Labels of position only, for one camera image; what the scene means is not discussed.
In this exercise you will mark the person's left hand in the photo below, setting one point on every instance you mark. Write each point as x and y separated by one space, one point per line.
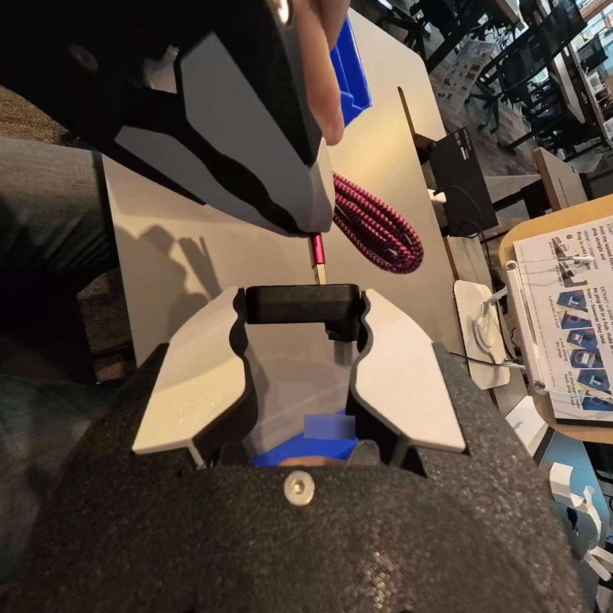
323 72

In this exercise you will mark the black office chair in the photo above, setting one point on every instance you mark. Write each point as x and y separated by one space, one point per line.
522 62

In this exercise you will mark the black usb hub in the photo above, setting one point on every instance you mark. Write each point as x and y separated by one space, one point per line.
301 304

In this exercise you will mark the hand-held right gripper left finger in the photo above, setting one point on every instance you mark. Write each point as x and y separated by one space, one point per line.
191 383

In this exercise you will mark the person's grey trousers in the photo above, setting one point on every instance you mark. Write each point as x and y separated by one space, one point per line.
43 206

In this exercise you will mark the white office table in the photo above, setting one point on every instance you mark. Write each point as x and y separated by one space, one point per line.
550 177

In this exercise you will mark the black box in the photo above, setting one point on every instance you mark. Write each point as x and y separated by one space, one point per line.
459 182

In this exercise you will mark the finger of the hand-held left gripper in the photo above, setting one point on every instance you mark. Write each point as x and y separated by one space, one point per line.
158 146
225 91

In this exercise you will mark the white power plug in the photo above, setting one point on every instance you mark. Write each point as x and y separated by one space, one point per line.
438 195

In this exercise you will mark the printed instruction sheet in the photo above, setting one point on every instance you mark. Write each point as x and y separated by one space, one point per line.
574 297

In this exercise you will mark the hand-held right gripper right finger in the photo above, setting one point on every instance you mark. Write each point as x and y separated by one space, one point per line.
407 383

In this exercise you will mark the blue plastic bin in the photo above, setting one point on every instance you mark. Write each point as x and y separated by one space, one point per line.
352 72
273 455

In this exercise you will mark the white plastic holder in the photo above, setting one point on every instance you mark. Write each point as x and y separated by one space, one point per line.
570 488

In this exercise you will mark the white laptop box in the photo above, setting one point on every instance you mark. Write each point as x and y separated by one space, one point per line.
524 426

